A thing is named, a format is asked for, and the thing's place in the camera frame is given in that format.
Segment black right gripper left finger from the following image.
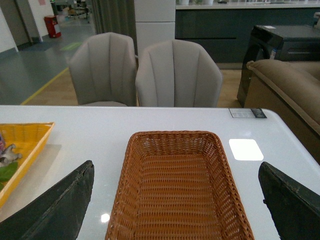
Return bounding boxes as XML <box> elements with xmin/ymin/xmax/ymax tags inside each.
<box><xmin>0</xmin><ymin>160</ymin><xmax>95</xmax><ymax>240</ymax></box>

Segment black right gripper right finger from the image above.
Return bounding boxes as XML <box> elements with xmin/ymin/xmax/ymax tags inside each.
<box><xmin>258</xmin><ymin>161</ymin><xmax>320</xmax><ymax>240</ymax></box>

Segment yellow wicker basket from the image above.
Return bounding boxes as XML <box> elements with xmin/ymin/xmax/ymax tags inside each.
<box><xmin>0</xmin><ymin>122</ymin><xmax>55</xmax><ymax>206</ymax></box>

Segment brown wicker basket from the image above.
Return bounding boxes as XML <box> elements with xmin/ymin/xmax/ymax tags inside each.
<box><xmin>105</xmin><ymin>130</ymin><xmax>254</xmax><ymax>240</ymax></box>

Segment panda figurine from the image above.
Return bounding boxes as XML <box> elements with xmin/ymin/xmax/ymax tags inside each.
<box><xmin>0</xmin><ymin>144</ymin><xmax>23</xmax><ymax>167</ymax></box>

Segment label sticker on table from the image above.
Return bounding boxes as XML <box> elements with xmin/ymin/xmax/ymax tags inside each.
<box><xmin>228</xmin><ymin>108</ymin><xmax>267</xmax><ymax>119</ymax></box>

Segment brown sofa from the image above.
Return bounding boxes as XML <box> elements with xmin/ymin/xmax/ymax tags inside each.
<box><xmin>244</xmin><ymin>59</ymin><xmax>320</xmax><ymax>162</ymax></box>

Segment grey chair left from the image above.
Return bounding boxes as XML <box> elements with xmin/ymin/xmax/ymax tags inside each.
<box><xmin>69</xmin><ymin>32</ymin><xmax>137</xmax><ymax>107</ymax></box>

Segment grey chair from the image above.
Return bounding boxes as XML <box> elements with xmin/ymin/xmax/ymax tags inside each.
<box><xmin>69</xmin><ymin>32</ymin><xmax>137</xmax><ymax>107</ymax></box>
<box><xmin>135</xmin><ymin>39</ymin><xmax>223</xmax><ymax>108</ymax></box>

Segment grey chair right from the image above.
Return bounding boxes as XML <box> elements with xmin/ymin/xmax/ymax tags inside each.
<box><xmin>135</xmin><ymin>39</ymin><xmax>223</xmax><ymax>108</ymax></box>

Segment dark counter cabinet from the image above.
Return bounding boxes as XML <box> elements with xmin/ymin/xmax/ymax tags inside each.
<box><xmin>175</xmin><ymin>0</ymin><xmax>320</xmax><ymax>68</ymax></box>

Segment red bin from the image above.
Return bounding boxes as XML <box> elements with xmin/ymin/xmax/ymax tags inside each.
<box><xmin>44</xmin><ymin>15</ymin><xmax>62</xmax><ymax>38</ymax></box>

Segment grey curtain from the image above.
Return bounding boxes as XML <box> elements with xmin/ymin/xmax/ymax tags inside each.
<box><xmin>91</xmin><ymin>0</ymin><xmax>138</xmax><ymax>54</ymax></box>

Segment white pillar cabinet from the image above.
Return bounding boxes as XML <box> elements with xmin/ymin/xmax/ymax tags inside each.
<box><xmin>134</xmin><ymin>0</ymin><xmax>176</xmax><ymax>57</ymax></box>

